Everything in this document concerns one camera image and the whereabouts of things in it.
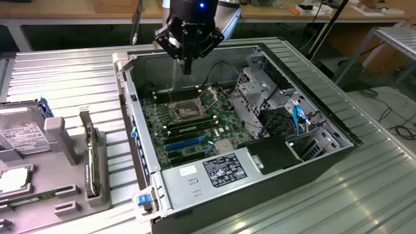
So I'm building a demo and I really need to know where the black floor cable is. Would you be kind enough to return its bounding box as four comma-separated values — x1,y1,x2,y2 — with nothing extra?
360,87,416,141

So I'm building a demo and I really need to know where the long black expansion slot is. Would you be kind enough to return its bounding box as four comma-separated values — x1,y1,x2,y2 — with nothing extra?
161,135,204,147

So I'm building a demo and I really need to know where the silver perforated drive cage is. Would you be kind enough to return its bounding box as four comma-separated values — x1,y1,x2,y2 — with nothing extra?
232,67,281,137

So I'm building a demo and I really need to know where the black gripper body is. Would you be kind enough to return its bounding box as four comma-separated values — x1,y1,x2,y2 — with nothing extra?
165,0,219,60

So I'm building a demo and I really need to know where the large cardboard box under desk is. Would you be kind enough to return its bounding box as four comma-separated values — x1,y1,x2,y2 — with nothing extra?
327,23,403,81

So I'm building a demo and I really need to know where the graphics card with black fan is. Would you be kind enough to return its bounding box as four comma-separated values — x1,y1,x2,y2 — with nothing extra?
79,104,103,197

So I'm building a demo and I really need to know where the silver CPU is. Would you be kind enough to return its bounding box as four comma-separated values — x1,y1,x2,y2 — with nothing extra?
0,167,32,194

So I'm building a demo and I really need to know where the white flat box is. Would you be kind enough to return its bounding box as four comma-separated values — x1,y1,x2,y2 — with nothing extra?
349,3,387,17

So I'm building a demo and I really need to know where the silver chipset heat sink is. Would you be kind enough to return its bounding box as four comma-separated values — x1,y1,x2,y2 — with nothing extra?
213,139,235,153

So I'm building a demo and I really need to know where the green motherboard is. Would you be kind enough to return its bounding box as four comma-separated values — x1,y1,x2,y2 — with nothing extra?
139,85,257,171

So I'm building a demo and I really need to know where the grey parts rack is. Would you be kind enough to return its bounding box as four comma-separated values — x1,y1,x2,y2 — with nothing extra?
0,116,113,234

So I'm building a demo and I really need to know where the black power wire bundle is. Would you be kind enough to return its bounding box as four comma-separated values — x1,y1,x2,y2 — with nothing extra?
260,109,293,137

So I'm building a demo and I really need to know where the silver power supply with label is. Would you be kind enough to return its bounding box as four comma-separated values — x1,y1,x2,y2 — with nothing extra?
160,146,264,212

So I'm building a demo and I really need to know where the metal socket cover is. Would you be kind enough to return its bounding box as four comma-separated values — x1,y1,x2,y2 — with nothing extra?
193,86,223,116

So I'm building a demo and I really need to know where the open black PC case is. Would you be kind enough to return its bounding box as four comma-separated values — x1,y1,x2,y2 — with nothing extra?
112,42,364,234

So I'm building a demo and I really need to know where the black looped wire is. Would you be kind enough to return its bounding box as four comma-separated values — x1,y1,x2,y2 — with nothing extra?
207,60,241,86

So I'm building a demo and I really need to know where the thin metal locking lever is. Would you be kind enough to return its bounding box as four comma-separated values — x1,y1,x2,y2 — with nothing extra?
165,83,175,110

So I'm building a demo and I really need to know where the hard disk with blue carrier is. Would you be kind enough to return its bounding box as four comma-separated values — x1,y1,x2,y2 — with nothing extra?
0,97,55,156

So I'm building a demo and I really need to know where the black RAM slot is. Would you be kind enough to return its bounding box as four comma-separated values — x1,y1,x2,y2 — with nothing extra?
156,92,200,101
155,89,199,98
153,86,197,95
156,95,201,104

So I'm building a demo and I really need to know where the short black expansion slot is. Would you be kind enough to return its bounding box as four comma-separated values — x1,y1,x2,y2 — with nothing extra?
168,151,196,159
172,156,209,167

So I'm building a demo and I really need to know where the black plastic shroud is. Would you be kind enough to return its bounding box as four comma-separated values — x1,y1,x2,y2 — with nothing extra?
239,135,307,176

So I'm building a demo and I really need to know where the green installed RAM stick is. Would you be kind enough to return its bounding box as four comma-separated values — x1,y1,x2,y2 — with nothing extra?
167,118,217,136

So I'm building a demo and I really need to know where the blue expansion slot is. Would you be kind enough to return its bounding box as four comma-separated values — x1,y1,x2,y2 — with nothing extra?
165,140,208,152

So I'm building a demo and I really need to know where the metal slat side table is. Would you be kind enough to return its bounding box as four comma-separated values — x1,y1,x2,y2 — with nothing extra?
335,26,416,85

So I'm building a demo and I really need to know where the CPU socket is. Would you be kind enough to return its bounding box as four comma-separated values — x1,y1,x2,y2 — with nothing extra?
171,99,208,122

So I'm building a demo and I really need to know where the black and white box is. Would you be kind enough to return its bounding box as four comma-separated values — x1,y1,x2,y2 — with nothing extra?
297,3,335,15

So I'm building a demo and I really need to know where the black slanted pole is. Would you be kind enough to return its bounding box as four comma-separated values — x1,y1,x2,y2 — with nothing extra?
307,0,351,56

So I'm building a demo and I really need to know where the blue case corner latch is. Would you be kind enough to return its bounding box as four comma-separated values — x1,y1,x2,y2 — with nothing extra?
136,194,153,208

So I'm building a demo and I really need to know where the blue disk wire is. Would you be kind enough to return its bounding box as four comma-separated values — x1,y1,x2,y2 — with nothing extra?
292,104,308,136

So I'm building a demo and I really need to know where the silver disk bay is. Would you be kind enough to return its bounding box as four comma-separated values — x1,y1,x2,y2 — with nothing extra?
285,126,345,162

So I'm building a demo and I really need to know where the black cable with silver connector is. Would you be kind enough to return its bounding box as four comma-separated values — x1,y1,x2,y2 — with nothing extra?
131,0,144,46

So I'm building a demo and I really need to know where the wooden desk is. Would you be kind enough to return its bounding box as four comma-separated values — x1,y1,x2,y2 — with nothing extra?
0,0,408,52

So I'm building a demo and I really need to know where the black box on floor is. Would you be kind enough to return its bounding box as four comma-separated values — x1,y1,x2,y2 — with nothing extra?
316,58,365,91

